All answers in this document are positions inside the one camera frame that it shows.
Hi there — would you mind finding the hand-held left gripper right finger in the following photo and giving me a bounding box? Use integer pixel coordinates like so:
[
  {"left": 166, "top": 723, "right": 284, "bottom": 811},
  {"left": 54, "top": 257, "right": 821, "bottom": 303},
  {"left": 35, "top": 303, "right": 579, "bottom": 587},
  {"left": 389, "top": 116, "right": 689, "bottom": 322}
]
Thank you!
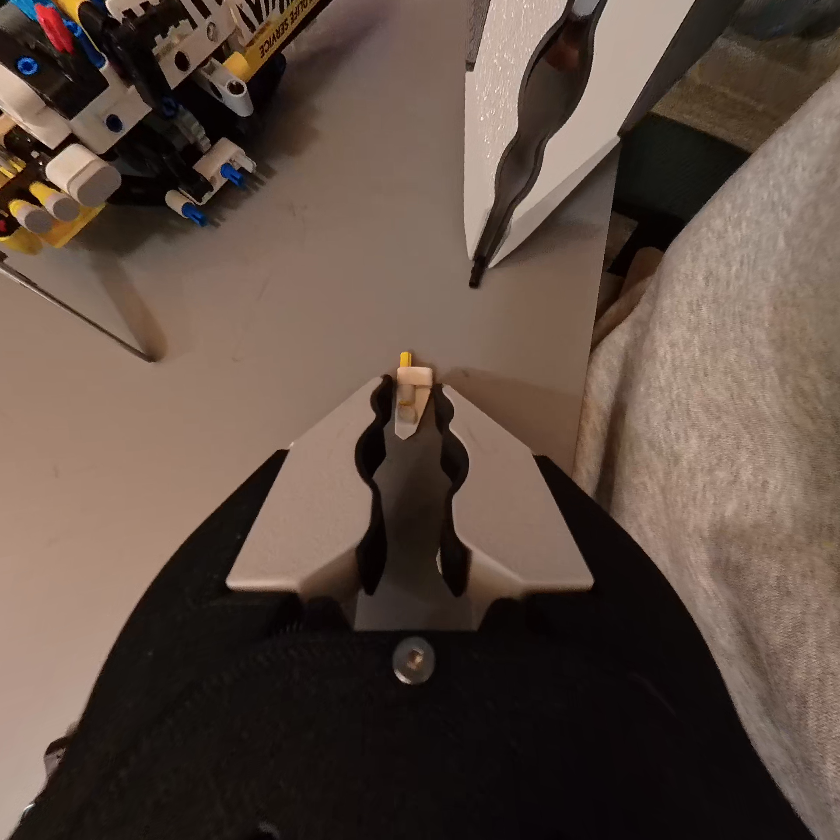
[{"left": 430, "top": 382, "right": 595, "bottom": 611}]

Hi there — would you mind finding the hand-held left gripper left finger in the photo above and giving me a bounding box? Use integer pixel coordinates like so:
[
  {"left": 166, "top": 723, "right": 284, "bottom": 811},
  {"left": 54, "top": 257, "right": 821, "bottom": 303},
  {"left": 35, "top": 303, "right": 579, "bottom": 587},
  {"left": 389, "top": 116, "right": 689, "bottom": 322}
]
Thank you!
[{"left": 225, "top": 374, "right": 395, "bottom": 597}]

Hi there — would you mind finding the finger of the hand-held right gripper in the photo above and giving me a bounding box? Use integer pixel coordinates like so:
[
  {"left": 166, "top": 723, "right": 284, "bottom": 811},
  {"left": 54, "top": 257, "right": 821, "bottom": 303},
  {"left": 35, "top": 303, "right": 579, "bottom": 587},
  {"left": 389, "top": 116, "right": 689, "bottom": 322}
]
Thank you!
[
  {"left": 462, "top": 0, "right": 581, "bottom": 261},
  {"left": 484, "top": 0, "right": 697, "bottom": 270}
]

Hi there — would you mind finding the lego plane model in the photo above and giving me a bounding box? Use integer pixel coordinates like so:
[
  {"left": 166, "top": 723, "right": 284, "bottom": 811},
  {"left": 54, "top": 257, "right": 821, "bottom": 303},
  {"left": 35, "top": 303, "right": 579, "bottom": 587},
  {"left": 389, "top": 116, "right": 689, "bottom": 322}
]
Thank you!
[{"left": 0, "top": 0, "right": 332, "bottom": 363}]

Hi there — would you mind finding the person's right hand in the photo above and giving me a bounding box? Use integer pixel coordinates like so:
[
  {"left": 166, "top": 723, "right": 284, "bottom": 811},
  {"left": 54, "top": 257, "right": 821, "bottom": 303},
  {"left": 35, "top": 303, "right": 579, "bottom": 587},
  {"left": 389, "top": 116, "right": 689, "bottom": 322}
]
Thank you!
[{"left": 551, "top": 20, "right": 586, "bottom": 73}]

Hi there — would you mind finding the black office chair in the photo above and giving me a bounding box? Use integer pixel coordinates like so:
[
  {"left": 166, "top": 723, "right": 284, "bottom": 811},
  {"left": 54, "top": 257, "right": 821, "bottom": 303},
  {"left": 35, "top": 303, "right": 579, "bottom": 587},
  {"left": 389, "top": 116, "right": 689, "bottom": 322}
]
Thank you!
[{"left": 607, "top": 108, "right": 752, "bottom": 280}]

